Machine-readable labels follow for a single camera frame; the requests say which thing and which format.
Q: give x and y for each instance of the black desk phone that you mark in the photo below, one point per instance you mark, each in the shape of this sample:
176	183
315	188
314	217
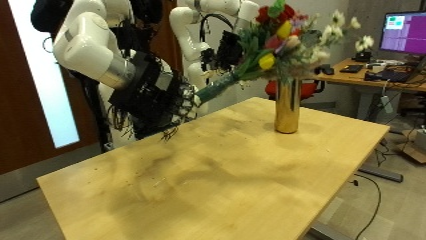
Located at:
362	57

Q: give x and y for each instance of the cardboard box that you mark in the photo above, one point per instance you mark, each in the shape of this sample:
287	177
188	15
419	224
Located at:
413	146

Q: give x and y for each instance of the black keyboard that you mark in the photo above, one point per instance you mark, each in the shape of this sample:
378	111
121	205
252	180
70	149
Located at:
351	69

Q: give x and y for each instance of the computer monitor purple screen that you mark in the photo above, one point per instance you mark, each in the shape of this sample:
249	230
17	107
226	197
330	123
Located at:
406	33

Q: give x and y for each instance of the flower bouquet green stem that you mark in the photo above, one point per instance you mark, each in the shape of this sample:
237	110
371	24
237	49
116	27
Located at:
274	43

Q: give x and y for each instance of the grey table foot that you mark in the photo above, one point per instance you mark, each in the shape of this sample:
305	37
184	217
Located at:
381	174

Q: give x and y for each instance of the wooden office desk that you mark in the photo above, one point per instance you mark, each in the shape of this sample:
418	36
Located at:
350	78

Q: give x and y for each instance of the brown door frosted glass panel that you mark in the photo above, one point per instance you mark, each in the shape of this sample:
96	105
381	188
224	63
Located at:
21	116

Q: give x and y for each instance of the black mesh chair red seat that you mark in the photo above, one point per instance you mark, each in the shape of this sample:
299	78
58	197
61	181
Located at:
310	88

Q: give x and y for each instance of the tall gold cylinder vase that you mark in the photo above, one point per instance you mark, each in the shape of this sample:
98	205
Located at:
287	106

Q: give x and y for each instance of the white power strip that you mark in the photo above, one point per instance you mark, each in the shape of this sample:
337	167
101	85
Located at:
386	104

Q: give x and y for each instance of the black computer mouse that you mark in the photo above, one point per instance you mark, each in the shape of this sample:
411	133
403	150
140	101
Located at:
327	71

